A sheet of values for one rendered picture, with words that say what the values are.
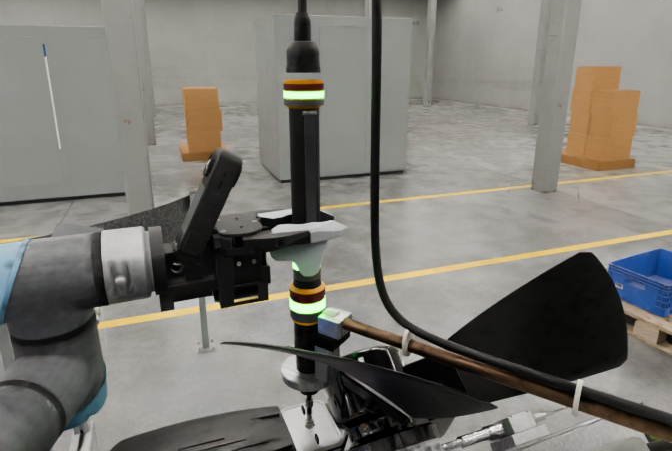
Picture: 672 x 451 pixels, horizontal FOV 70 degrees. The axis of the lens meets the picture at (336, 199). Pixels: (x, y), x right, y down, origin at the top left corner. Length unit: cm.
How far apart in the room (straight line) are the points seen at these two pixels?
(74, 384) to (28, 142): 621
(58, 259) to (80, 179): 619
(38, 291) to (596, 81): 861
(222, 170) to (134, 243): 11
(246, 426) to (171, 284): 25
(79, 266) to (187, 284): 10
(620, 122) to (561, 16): 265
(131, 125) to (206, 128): 394
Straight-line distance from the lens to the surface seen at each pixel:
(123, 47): 476
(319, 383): 62
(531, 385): 51
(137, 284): 51
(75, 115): 657
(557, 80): 664
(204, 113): 860
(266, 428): 69
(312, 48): 52
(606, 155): 869
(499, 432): 86
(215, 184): 49
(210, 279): 53
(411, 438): 66
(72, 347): 54
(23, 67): 662
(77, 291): 51
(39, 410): 50
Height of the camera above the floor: 165
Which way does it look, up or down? 16 degrees down
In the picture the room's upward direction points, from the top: straight up
